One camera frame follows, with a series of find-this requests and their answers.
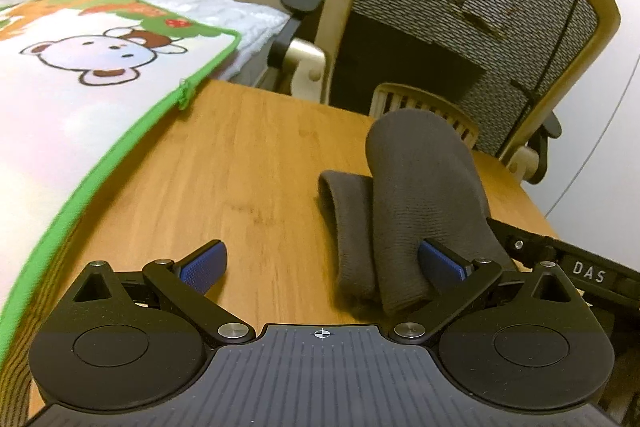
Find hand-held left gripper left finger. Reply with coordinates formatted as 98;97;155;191
70;239;256;348

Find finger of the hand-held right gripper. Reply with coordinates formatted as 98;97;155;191
486;217;558;265

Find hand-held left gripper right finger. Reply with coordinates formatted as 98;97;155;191
387;239;576;348

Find dark grey pants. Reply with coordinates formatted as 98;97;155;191
317;109;517;317

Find cartoon printed blanket green edge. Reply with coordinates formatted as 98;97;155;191
0;0;244;358

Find beige mesh office chair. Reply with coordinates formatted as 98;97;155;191
266;0;622;186

